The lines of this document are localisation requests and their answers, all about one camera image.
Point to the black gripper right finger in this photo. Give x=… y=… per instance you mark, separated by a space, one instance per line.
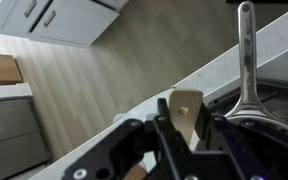
x=227 y=143

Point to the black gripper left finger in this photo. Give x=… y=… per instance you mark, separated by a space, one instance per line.
x=164 y=140

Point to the wooden spatula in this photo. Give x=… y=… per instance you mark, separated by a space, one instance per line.
x=185 y=126

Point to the white island cabinet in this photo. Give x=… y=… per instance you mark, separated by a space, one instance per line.
x=77 y=23

